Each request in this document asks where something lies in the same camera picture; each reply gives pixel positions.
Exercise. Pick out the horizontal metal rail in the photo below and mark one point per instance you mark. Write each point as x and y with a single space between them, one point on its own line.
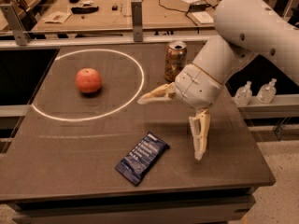
96 41

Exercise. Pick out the clear sanitizer bottle right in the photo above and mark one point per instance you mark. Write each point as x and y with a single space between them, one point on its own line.
267 92

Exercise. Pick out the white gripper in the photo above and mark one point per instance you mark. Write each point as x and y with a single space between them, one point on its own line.
196 88

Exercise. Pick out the black tool on table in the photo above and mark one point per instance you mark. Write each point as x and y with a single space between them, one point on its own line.
84 10

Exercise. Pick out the middle metal bracket post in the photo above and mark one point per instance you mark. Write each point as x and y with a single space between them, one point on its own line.
136 9

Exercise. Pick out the black power adapter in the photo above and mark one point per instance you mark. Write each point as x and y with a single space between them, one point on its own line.
197 7

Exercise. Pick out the red apple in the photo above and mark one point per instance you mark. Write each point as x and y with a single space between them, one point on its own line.
88 80

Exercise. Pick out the blue rxbar blueberry wrapper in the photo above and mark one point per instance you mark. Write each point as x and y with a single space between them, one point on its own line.
141 157

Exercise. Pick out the wooden back table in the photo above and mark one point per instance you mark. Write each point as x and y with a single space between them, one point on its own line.
156 15

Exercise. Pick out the orange soda can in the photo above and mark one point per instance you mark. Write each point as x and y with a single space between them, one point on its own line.
175 59

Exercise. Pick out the metal bracket post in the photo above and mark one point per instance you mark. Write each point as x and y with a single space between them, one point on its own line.
136 9
21 37

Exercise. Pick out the paper envelope on table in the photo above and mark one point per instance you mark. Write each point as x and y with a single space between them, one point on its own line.
56 17

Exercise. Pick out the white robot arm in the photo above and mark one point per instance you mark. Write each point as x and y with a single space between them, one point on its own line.
246 28

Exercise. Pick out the small black block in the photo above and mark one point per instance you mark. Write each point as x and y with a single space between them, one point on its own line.
114 7

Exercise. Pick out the left metal bracket post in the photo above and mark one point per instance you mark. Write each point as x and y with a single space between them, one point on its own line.
21 37

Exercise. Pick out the white paper card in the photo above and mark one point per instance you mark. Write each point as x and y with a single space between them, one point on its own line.
203 17

